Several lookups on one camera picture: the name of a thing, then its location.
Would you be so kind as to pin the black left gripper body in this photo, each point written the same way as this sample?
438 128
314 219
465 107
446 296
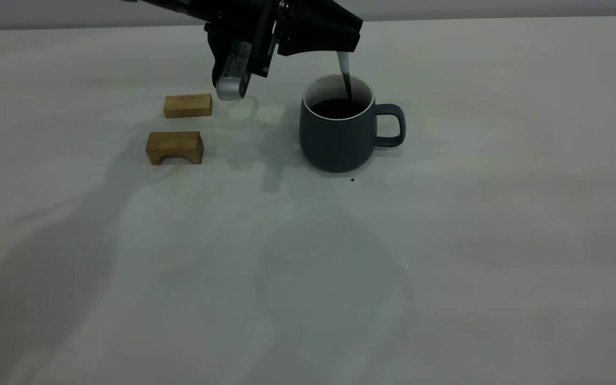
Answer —
249 21

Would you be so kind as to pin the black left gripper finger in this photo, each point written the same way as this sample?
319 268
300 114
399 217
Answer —
318 44
324 18

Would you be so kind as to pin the dark grey ceramic mug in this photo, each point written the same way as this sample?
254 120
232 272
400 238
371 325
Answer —
335 147

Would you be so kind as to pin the dark coffee liquid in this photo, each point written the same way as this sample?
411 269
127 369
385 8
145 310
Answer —
335 109

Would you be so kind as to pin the flat rectangular wooden block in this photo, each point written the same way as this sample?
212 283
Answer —
187 106

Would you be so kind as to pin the arched wooden block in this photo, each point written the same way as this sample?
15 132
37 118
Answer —
174 143

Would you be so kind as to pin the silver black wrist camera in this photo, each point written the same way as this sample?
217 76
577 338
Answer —
233 75

